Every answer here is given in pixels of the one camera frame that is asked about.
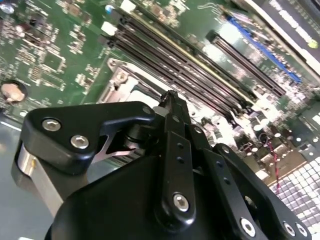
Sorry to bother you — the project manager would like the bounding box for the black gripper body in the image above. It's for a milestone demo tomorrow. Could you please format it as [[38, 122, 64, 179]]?
[[43, 154, 242, 240]]

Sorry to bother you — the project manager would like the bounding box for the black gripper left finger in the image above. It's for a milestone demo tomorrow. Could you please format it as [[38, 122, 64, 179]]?
[[11, 89, 198, 227]]

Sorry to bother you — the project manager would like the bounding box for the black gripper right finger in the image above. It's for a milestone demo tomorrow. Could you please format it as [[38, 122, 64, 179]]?
[[172, 90, 313, 240]]

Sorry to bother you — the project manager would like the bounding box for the metal socket cover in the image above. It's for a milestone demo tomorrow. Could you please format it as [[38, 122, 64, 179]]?
[[98, 74, 166, 105]]

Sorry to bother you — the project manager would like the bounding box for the silver CPU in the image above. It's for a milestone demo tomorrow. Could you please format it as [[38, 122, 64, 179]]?
[[128, 88, 165, 104]]

